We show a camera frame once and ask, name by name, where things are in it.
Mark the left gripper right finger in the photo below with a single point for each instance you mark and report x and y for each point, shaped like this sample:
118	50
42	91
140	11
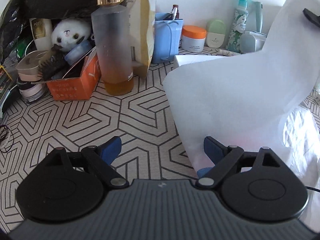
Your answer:
255	185

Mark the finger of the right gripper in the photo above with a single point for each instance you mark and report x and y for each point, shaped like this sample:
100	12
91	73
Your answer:
313	18

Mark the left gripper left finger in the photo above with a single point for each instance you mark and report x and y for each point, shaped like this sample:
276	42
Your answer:
66	186

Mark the white nonwoven shopping bag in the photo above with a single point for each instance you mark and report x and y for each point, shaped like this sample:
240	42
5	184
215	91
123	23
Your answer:
253	100

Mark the black plastic bag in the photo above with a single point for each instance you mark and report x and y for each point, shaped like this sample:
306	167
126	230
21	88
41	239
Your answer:
17	13

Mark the teal spray bottle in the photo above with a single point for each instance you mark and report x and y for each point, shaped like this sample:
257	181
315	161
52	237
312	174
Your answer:
238	26

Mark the green white small container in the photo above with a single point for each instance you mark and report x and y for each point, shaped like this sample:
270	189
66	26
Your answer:
216	31

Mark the orange cardboard box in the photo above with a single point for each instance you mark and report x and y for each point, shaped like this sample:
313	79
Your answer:
78	88

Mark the stacked round tins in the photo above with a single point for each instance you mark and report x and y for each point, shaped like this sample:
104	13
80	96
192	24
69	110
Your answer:
29	81

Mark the orange lid cream jar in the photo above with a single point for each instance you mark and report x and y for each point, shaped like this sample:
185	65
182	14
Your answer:
193	38

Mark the brown spray bottle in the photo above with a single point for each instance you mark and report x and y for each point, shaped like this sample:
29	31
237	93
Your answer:
175	11

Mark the blue pen holder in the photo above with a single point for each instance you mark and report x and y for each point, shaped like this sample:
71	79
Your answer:
167	38

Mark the white panda plush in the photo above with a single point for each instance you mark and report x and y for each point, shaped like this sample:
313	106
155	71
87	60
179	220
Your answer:
69	33

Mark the white cream candle jar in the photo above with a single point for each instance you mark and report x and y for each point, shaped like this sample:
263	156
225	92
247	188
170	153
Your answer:
41	29

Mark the frosted bottle gold cap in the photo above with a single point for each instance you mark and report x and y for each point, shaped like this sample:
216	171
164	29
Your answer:
110	24

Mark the yellow snack pouch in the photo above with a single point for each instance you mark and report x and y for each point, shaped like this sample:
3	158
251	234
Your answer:
142	34

